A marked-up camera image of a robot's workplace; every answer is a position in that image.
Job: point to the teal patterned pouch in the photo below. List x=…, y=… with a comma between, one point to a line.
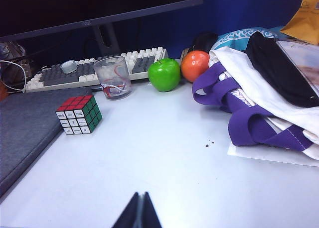
x=234, y=36

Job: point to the black flat case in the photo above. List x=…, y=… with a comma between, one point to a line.
x=274, y=68

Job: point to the orange round fruit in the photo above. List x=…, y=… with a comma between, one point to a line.
x=194, y=66

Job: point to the green apple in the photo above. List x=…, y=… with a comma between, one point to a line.
x=164, y=75

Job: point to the black computer monitor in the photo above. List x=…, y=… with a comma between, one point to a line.
x=74, y=6

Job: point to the white and grey keyboard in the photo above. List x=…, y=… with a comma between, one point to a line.
x=59, y=78

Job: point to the white paper sheet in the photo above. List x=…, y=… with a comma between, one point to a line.
x=261, y=155

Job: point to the clear glass with red ribbon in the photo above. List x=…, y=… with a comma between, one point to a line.
x=113, y=76

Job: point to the black computer mouse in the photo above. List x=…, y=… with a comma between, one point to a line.
x=205, y=42

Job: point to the clear plastic document folder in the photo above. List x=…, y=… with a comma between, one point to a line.
x=304, y=61

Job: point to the multicoloured Rubik's cube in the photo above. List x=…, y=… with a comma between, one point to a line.
x=79, y=113

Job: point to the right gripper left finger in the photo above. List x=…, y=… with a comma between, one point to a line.
x=128, y=218

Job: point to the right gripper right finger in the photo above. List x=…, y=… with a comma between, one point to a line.
x=148, y=218

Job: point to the small white round jar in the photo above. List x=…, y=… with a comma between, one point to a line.
x=68, y=66

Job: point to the grey felt laptop sleeve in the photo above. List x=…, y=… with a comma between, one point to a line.
x=25, y=128

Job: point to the large yellow paper pouch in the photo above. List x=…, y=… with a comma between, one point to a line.
x=304, y=21

